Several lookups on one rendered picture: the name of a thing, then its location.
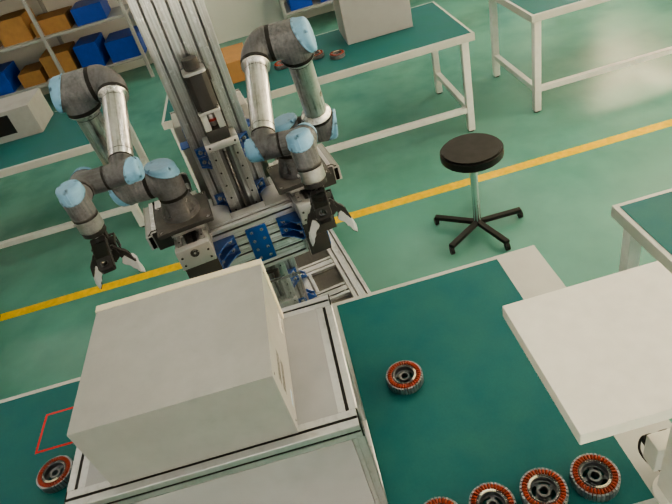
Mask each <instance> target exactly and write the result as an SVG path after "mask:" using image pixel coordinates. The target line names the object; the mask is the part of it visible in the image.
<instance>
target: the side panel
mask: <svg viewBox="0 0 672 504"><path fill-rule="evenodd" d="M345 358H346V355H345ZM346 362H347V366H348V370H349V374H350V378H351V382H352V386H353V390H354V394H355V398H356V402H357V406H358V410H359V414H360V418H361V422H362V426H363V430H364V434H365V436H361V437H357V438H354V439H352V440H353V443H354V446H355V449H356V451H357V454H358V457H359V460H360V462H361V465H362V468H363V470H364V473H365V476H366V479H367V481H368V484H369V487H370V490H371V492H372V495H373V498H374V501H375V503H376V504H388V501H387V497H386V493H385V489H384V486H383V482H382V478H381V474H380V470H379V466H378V462H377V459H376V455H375V451H374V447H373V443H372V439H371V435H370V431H369V428H368V424H367V420H366V416H365V413H364V410H363V407H362V404H361V401H360V398H359V395H358V392H357V389H356V386H355V383H354V380H353V376H352V373H351V370H350V367H349V364H348V361H347V358H346Z"/></svg>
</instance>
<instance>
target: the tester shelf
mask: <svg viewBox="0 0 672 504"><path fill-rule="evenodd" d="M281 310H282V312H283V316H284V319H283V324H284V331H285V338H286V345H287V352H288V359H289V366H290V373H291V380H292V388H293V395H294V402H295V409H296V416H297V423H298V430H299V432H298V433H295V434H292V435H288V436H285V437H281V438H278V439H275V440H271V441H268V442H264V443H261V444H257V445H254V446H250V447H247V448H244V449H240V450H237V451H233V452H230V453H226V454H223V455H219V456H216V457H213V458H209V459H206V460H202V461H199V462H195V463H192V464H189V465H185V466H182V467H178V468H175V469H171V470H168V471H164V472H161V473H158V474H154V475H151V476H147V477H144V478H140V479H137V480H133V481H130V482H127V483H123V484H120V485H116V486H112V485H111V484H110V483H109V482H108V481H107V480H106V479H105V477H104V476H103V475H102V474H101V473H100V472H99V471H98V470H97V469H96V467H95V466H94V465H93V464H92V463H91V462H90V461H89V460H88V459H87V458H86V456H85V455H84V454H83V453H82V452H81V451H80V450H79V449H78V448H76V452H75V457H74V461H73V466H72V470H71V475H70V479H69V484H68V488H67V492H66V496H65V500H64V504H130V503H134V502H137V501H141V500H144V499H148V498H151V497H154V496H158V495H161V494H165V493H168V492H172V491H175V490H178V489H182V488H185V487H189V486H192V485H196V484H199V483H203V482H206V481H209V480H213V479H216V478H220V477H223V476H227V475H230V474H234V473H237V472H240V471H244V470H247V469H251V468H254V467H258V466H261V465H265V464H268V463H271V462H275V461H278V460H282V459H285V458H289V457H292V456H296V455H299V454H302V453H306V452H309V451H313V450H316V449H320V448H323V447H326V446H330V445H333V444H337V443H340V442H344V441H347V440H351V439H354V438H357V437H361V436H365V434H364V430H363V426H362V422H361V418H360V414H359V410H358V406H357V402H356V398H355V394H354V390H353V386H352V382H351V378H350V374H349V370H348V366H347V362H346V358H345V354H344V350H343V346H342V342H341V338H340V334H339V330H338V326H337V322H336V318H335V314H334V310H333V306H332V302H331V299H330V296H329V294H328V295H325V296H322V297H318V298H315V299H311V300H308V301H305V302H301V303H298V304H294V305H291V306H287V307H284V308H281Z"/></svg>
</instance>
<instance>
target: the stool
mask: <svg viewBox="0 0 672 504"><path fill-rule="evenodd" d="M503 156H504V145H503V143H502V141H501V140H500V139H498V138H497V137H495V136H493V135H490V134H485V133H470V134H464V135H460V136H458V137H455V138H453V139H451V140H449V141H448V142H447V143H446V144H444V146H443V147H442V148H441V150H440V161H441V163H442V165H443V166H444V167H446V168H447V169H449V170H451V171H455V172H459V173H469V175H470V186H471V197H472V208H473V218H467V217H457V216H447V215H435V217H434V223H435V225H439V221H447V222H456V223H466V224H470V225H469V226H468V227H467V228H466V229H465V230H464V231H462V232H461V233H460V234H459V235H458V236H457V237H456V238H455V239H454V240H453V241H452V242H451V243H450V244H449V250H450V253H451V255H453V254H455V249H454V248H455V247H456V246H457V245H458V244H459V243H460V242H461V241H463V240H464V239H465V238H466V237H467V236H468V235H469V234H470V233H471V232H472V231H473V230H474V229H475V228H476V227H477V226H479V227H480V228H482V229H483V230H485V231H486V232H487V233H489V234H490V235H492V236H493V237H495V238H496V239H497V240H499V241H500V242H502V243H503V244H504V247H505V250H506V251H508V250H511V246H510V243H509V242H510V240H509V239H508V238H507V237H505V236H504V235H502V234H501V233H499V232H498V231H496V230H495V229H493V228H492V227H490V226H489V225H488V224H486V222H490V221H493V220H497V219H500V218H504V217H507V216H511V215H514V214H517V216H518V218H522V217H523V212H522V210H521V208H520V207H517V208H513V209H510V210H506V211H503V212H499V213H495V214H492V215H488V216H485V217H481V210H480V198H479V186H478V174H477V172H480V171H484V170H486V169H489V168H491V167H493V166H495V165H496V164H497V163H498V162H500V161H501V159H502V158H503Z"/></svg>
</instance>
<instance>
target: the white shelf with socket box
mask: <svg viewBox="0 0 672 504"><path fill-rule="evenodd" d="M502 310H503V317H504V319H505V321H506V322H507V324H508V326H509V327H510V329H511V331H512V332H513V334H514V336H515V337H516V339H517V341H518V342H519V344H520V346H521V347H522V349H523V351H524V353H525V354H526V356H527V358H528V359H529V361H530V363H531V364H532V366H533V368H534V369H535V371H536V373H537V374H538V376H539V378H540V379H541V381H542V383H543V384H544V386H545V388H546V389H547V391H548V393H549V395H550V396H551V398H552V400H553V401H554V403H555V405H556V406H557V408H558V410H559V411H560V413H561V415H562V416H563V418H564V420H565V421H566V423H567V425H568V426H569V428H570V430H571V431H572V433H573V435H574V436H575V438H576V440H577V442H578V443H579V444H580V445H582V444H586V443H589V442H592V441H596V440H599V439H603V438H606V437H610V436H613V435H616V434H620V433H623V432H627V431H630V430H634V429H637V428H641V427H644V426H647V425H651V424H654V423H658V422H661V421H665V420H668V419H672V274H671V273H670V272H669V271H668V270H667V269H666V268H665V267H664V266H663V265H662V264H661V263H660V262H659V261H655V262H652V263H649V264H645V265H642V266H638V267H635V268H631V269H628V270H624V271H621V272H618V273H614V274H611V275H607V276H604V277H600V278H597V279H593V280H590V281H587V282H583V283H580V284H576V285H573V286H569V287H566V288H563V289H559V290H556V291H552V292H549V293H545V294H542V295H538V296H535V297H532V298H528V299H525V300H521V301H518V302H514V303H511V304H507V305H504V306H502ZM641 442H642V443H643V445H644V452H643V454H642V451H641ZM638 451H639V453H640V455H641V457H642V458H643V459H644V460H645V462H647V463H648V464H649V466H650V467H651V469H652V470H653V471H654V472H655V471H660V474H659V475H658V476H657V477H656V478H655V480H654V482H653V485H652V492H653V495H654V497H655V499H656V501H657V502H658V503H659V504H672V424H671V428H669V429H662V430H659V431H658V432H656V433H648V434H645V435H642V436H641V437H640V439H639V441H638Z"/></svg>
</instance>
